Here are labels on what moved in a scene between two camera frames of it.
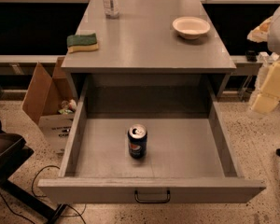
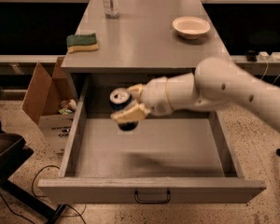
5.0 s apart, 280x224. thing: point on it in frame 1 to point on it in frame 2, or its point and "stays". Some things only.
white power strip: [263, 57] stays
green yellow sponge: [78, 43] stays
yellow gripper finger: [260, 33] to [134, 91]
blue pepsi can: [137, 140] to [119, 98]
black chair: [8, 152] stays
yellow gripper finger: [274, 87] to [136, 112]
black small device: [251, 56] stays
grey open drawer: [189, 158] stays
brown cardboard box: [51, 103] stays
